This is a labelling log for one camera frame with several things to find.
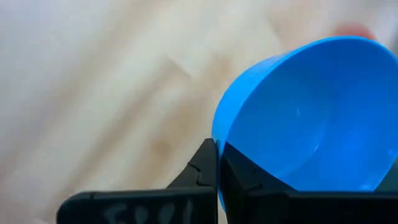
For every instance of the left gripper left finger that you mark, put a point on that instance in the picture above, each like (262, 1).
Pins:
(140, 207)

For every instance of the blue mini bowl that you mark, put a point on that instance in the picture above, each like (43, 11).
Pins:
(311, 109)

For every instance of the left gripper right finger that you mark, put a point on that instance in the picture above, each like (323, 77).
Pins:
(311, 208)

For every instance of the red mini bowl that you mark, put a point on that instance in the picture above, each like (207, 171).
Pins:
(354, 31)

